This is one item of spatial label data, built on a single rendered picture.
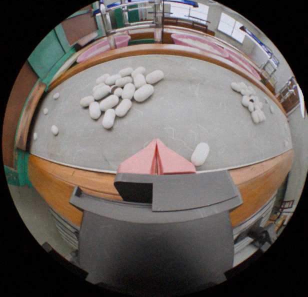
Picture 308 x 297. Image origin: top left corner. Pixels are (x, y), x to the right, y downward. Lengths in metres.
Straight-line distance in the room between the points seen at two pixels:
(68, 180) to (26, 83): 0.53
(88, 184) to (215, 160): 0.19
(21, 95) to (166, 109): 0.61
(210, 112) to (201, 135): 0.05
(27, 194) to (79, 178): 1.39
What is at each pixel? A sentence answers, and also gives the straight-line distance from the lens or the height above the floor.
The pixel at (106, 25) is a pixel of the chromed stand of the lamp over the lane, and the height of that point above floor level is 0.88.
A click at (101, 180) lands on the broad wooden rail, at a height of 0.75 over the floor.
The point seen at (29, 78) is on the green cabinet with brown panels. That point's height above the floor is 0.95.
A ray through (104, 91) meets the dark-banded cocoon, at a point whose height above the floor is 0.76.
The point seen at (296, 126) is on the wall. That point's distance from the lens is 4.80.
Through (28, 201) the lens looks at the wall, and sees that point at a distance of 1.56.
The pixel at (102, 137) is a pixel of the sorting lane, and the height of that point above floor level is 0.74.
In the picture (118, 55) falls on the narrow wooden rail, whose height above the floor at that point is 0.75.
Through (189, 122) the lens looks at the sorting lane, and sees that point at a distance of 0.16.
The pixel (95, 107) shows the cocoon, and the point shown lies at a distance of 0.18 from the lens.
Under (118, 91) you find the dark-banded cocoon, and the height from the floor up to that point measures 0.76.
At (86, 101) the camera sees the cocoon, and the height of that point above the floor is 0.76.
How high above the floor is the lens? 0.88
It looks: 76 degrees down
